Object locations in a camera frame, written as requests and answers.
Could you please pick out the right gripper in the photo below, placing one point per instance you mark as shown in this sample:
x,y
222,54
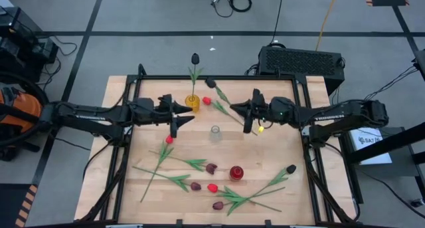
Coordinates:
x,y
259,108

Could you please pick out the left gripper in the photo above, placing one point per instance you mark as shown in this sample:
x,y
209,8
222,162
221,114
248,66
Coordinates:
x,y
166,113

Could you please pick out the red artificial tulip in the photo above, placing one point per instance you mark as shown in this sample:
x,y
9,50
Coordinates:
x,y
206,100
212,188
168,140

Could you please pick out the black artificial tulip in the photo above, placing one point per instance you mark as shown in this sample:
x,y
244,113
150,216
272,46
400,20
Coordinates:
x,y
291,169
210,83
195,58

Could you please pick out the maroon artificial tulip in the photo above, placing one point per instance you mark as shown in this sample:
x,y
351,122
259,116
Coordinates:
x,y
218,205
211,168
195,186

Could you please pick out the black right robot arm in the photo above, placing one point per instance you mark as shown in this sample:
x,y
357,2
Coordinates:
x,y
332,116

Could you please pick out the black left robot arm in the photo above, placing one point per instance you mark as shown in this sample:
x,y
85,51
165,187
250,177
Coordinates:
x,y
86,116

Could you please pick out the yellow glass vase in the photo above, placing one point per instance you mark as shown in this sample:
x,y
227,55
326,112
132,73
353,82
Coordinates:
x,y
189,106

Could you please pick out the clear glass vase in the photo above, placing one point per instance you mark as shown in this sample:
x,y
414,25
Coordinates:
x,y
215,136

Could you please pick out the red ribbed glass vase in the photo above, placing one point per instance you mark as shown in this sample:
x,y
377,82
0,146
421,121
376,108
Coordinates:
x,y
236,173

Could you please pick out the black perforated computer tower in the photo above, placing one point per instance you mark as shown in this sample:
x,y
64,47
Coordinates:
x,y
299,62

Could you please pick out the white paper sign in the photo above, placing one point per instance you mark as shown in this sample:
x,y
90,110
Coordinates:
x,y
372,150

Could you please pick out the orange vacuum cleaner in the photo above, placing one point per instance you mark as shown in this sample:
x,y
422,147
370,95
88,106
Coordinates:
x,y
20,110
44,95

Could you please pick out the black metal beam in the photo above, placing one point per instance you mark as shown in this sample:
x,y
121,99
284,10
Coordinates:
x,y
391,143

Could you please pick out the dark grey side stand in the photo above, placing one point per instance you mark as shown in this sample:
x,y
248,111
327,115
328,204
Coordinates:
x,y
401,168

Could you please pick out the black equipment rack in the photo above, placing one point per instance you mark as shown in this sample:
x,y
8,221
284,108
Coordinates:
x,y
20,38

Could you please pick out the small black plug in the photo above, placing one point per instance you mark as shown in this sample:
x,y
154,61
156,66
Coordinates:
x,y
417,203

